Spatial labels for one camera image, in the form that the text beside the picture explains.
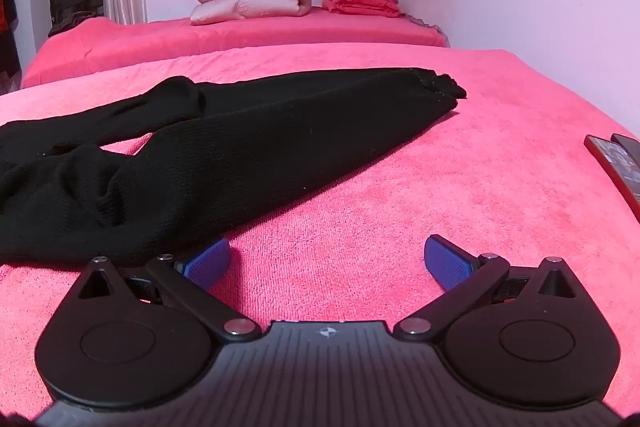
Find black pants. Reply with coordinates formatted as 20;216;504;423
0;68;468;264

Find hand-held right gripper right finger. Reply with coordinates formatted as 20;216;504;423
394;235;583;341

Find pink bed blanket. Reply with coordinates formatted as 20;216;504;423
0;48;640;423

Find dark cloth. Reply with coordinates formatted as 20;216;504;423
47;13;98;38

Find hanging dark clothes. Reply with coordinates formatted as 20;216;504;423
0;0;24;84

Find pink covered bed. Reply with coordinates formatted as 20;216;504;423
20;7;451;90

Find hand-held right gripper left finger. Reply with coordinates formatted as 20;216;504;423
75;238;262;341

